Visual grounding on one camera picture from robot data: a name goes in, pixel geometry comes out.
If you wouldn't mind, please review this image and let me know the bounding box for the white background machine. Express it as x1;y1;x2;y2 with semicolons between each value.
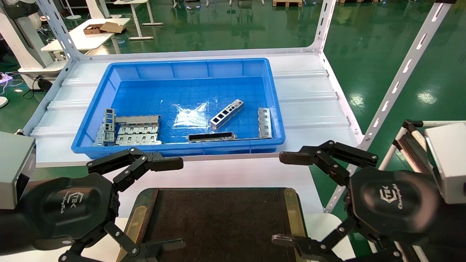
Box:
0;0;68;73

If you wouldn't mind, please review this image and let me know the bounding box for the white cart with black handle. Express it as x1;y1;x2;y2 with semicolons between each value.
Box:
379;119;466;175

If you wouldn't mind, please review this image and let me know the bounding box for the clear plastic film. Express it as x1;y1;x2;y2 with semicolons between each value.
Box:
172;103;210;128

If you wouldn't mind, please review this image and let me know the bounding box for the white metal shelf rack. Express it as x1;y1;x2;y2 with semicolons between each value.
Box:
15;0;457;213

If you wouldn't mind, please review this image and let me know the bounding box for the grey upright perforated part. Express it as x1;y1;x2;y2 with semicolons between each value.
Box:
103;108;116;143

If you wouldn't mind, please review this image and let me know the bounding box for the blue plastic bin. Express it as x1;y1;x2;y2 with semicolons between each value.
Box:
71;57;286;160

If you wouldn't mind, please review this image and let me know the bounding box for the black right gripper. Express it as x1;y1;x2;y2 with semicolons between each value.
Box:
271;140;443;262

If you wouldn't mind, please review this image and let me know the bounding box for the perforated silver metal part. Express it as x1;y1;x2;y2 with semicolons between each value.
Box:
210;99;244;131

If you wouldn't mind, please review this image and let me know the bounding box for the silver slotted metal bracket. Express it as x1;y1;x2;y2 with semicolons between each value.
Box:
258;107;273;139

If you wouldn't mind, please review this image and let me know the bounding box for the white work table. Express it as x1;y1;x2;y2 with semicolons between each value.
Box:
41;17;131;55

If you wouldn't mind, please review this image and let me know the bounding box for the black container tray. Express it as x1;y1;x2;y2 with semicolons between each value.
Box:
116;187;308;262

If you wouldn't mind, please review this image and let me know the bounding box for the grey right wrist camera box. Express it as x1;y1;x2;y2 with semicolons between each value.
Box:
424;122;466;204

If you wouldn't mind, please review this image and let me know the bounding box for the white desk with legs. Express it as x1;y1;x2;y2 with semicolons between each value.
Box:
113;0;164;40

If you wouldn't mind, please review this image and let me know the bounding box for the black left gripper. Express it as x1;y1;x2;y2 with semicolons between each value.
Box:
0;147;187;262

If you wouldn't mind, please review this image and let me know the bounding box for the floor cables bundle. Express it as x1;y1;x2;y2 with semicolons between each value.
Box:
0;71;24;88

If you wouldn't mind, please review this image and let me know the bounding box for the dark long metal part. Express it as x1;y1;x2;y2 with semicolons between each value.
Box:
187;132;236;143

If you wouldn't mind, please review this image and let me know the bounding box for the open cardboard box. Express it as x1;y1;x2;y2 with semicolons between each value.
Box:
83;22;126;35

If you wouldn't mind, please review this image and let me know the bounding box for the wooden pallet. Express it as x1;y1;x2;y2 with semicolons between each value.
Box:
272;0;303;8

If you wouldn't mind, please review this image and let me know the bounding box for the small grey metal part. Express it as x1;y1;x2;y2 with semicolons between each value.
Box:
93;126;106;147

